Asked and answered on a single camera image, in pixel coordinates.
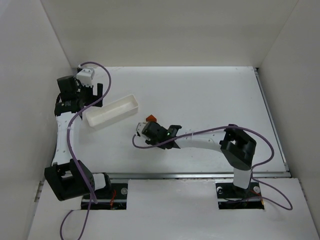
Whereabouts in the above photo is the right aluminium rail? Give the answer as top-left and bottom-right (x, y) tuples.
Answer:
(253, 67), (291, 175)

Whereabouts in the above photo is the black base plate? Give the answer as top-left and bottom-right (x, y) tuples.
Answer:
(215, 182), (261, 201)
(94, 182), (129, 203)

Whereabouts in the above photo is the aluminium rail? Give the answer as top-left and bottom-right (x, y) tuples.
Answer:
(253, 67), (291, 175)
(108, 171), (292, 180)

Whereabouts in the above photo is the white plastic tray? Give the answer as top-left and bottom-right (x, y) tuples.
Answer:
(85, 94), (139, 130)

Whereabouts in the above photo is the front aluminium rail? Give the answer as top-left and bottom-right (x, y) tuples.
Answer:
(108, 171), (292, 180)

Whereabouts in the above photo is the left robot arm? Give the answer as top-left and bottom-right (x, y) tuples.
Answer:
(44, 73), (111, 203)

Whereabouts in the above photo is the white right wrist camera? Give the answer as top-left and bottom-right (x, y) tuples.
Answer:
(136, 122), (147, 138)

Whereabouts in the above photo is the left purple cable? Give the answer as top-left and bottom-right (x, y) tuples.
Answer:
(59, 61), (112, 240)

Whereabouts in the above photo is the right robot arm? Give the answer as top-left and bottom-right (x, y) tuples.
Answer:
(136, 121), (257, 190)

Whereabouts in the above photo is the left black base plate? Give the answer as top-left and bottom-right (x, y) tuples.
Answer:
(94, 182), (129, 203)

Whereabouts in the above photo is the orange triangular wood block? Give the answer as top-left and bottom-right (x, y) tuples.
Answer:
(145, 114), (157, 122)

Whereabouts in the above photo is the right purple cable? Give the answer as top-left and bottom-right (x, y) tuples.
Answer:
(131, 126), (293, 211)

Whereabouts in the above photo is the purple cable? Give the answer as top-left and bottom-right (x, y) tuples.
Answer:
(59, 61), (112, 240)
(131, 126), (293, 211)

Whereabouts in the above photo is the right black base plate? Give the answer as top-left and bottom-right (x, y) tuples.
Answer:
(215, 182), (261, 201)

